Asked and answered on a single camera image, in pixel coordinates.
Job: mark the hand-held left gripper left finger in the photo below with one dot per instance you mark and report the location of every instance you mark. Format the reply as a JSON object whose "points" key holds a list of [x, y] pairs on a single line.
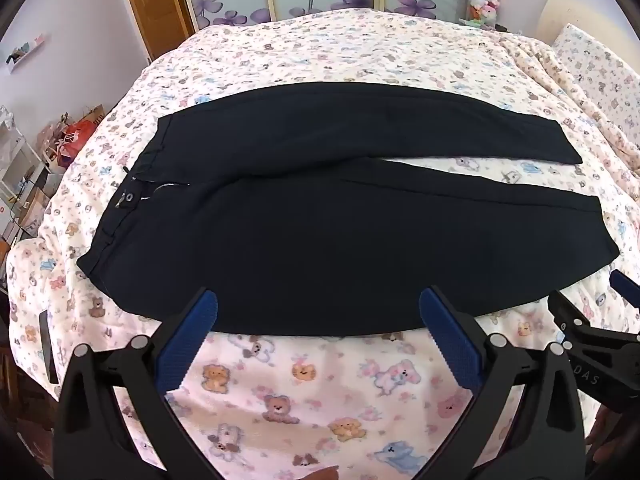
{"points": [[186, 345]]}

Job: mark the bear printed pillow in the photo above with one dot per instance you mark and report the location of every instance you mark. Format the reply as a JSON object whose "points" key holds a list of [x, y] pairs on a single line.
{"points": [[600, 70]]}

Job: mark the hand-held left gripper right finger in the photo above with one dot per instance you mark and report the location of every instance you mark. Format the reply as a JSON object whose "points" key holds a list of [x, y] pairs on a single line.
{"points": [[450, 342]]}

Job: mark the wooden door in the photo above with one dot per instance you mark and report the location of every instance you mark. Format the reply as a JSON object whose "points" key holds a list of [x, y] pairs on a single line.
{"points": [[152, 5]]}

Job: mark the red paper bag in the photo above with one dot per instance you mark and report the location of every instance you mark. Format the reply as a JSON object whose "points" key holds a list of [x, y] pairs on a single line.
{"points": [[77, 135]]}

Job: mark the small wall shelf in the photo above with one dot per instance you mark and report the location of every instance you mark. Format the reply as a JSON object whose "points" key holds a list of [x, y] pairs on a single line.
{"points": [[25, 49]]}

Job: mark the beige headboard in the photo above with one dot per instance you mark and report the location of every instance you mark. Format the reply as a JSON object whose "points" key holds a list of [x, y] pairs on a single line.
{"points": [[590, 15]]}

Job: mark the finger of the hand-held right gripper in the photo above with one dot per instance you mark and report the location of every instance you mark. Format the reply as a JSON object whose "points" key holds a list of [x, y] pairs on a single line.
{"points": [[567, 312], [627, 287]]}

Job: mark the bear printed fleece blanket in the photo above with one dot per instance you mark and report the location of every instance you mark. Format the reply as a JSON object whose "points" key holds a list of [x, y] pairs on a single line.
{"points": [[325, 410]]}

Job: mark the black pants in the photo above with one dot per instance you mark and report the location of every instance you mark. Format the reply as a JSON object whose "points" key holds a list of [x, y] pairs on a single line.
{"points": [[325, 240]]}

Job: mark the white storage shelf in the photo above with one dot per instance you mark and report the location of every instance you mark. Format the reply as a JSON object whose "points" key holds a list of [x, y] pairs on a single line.
{"points": [[20, 180]]}

